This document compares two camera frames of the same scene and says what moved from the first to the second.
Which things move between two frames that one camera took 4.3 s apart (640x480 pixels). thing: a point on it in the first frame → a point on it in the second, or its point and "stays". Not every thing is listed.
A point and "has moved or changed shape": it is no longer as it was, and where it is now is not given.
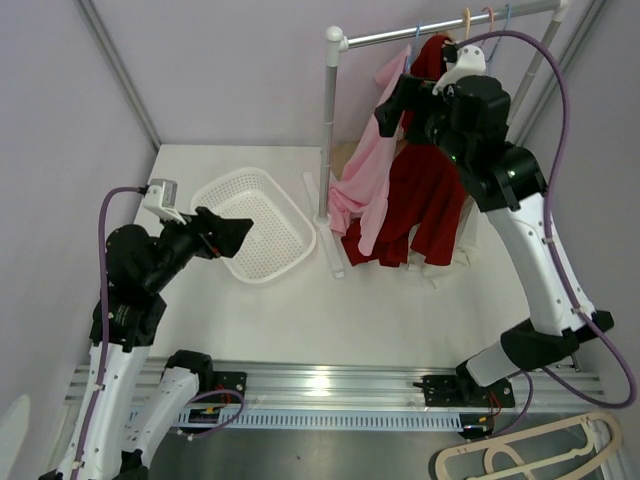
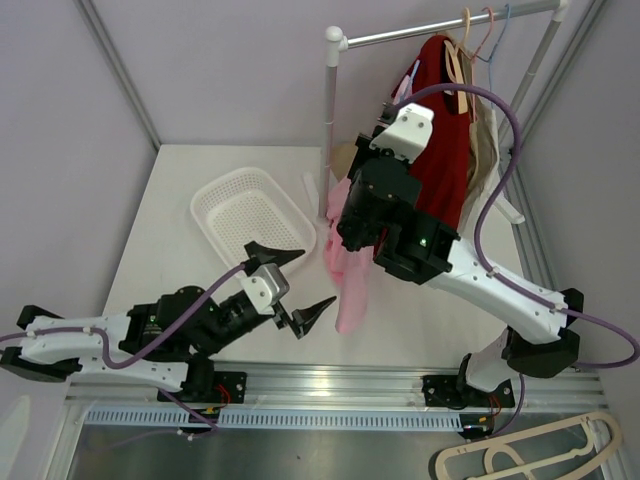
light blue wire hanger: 413,47 → 413,75
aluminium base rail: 339,387 stays
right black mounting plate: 464,390 stays
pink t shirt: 358,198 has moved or changed shape
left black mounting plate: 236,381 stays
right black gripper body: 430,120 → 363,154
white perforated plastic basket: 282,237 stays
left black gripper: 228,234 → 304,318
